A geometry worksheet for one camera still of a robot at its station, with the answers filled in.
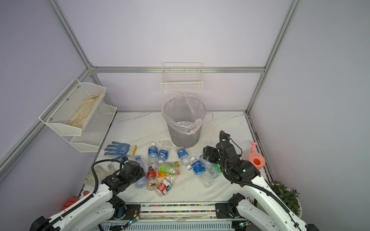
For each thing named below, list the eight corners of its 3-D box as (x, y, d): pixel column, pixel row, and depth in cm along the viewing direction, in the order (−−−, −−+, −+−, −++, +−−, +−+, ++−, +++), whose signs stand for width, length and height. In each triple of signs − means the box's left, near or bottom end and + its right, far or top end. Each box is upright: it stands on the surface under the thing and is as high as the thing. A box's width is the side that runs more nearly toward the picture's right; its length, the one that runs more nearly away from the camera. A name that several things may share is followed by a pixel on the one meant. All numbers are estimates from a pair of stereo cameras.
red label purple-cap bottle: (148, 192, 80) (146, 190, 78) (147, 168, 89) (146, 166, 86) (159, 189, 81) (158, 188, 79) (157, 167, 90) (156, 164, 87)
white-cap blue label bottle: (147, 165, 91) (145, 162, 87) (151, 146, 101) (149, 142, 97) (158, 166, 91) (156, 162, 87) (161, 146, 101) (160, 142, 97)
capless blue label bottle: (157, 162, 93) (156, 159, 89) (164, 143, 102) (163, 139, 98) (166, 164, 92) (165, 160, 88) (171, 144, 101) (170, 140, 97)
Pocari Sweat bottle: (186, 172, 89) (186, 168, 85) (176, 152, 97) (175, 149, 93) (194, 168, 90) (194, 164, 86) (183, 149, 99) (183, 145, 95)
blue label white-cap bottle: (204, 191, 83) (205, 188, 78) (187, 162, 94) (187, 159, 89) (213, 185, 85) (215, 182, 80) (196, 158, 96) (196, 154, 92)
